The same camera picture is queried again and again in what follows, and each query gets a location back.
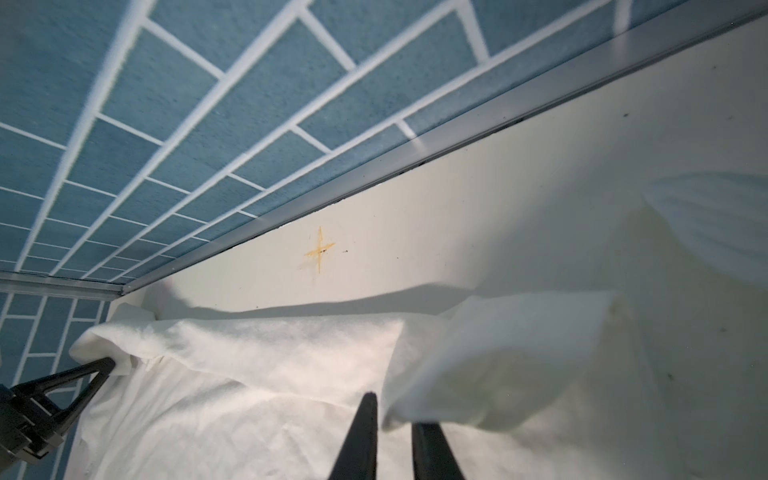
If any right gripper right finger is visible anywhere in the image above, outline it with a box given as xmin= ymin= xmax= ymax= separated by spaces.
xmin=411 ymin=423 xmax=465 ymax=480

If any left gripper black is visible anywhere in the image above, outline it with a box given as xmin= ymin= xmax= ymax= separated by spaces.
xmin=0 ymin=357 xmax=116 ymax=472

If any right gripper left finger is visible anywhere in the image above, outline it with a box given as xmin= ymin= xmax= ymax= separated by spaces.
xmin=328 ymin=392 xmax=378 ymax=480

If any white t shirt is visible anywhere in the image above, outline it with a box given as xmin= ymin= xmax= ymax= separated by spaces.
xmin=62 ymin=172 xmax=768 ymax=480

